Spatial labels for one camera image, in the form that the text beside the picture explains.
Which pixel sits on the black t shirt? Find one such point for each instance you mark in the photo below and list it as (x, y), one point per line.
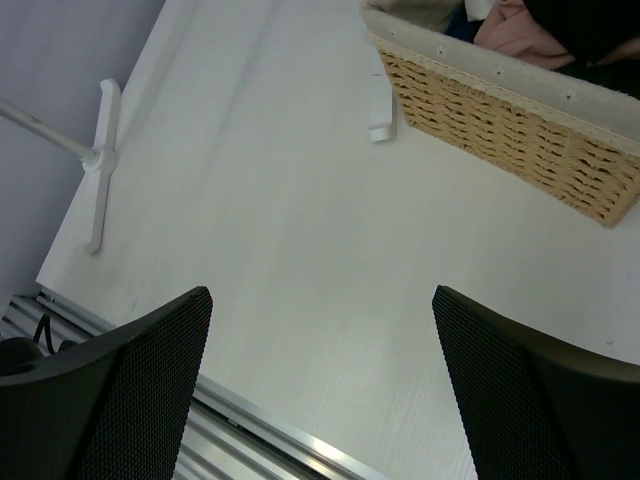
(601, 38)

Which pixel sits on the wicker laundry basket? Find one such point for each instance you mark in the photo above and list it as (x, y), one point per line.
(573, 139)

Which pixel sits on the white cloth in basket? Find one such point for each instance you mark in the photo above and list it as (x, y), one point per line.
(478, 10)

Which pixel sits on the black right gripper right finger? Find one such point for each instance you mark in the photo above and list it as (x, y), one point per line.
(533, 406)

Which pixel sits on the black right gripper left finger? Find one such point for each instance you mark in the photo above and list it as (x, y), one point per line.
(112, 407)

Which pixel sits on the pink cloth in basket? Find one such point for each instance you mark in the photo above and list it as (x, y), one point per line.
(509, 29)

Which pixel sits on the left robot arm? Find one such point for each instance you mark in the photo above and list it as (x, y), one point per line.
(18, 354)

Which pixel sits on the white garment rack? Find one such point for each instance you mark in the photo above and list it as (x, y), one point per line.
(100, 160)

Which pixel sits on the blue cloth in basket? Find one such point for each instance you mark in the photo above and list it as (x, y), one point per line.
(461, 28)

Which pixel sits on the aluminium front rail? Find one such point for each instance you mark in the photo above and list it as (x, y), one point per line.
(225, 437)

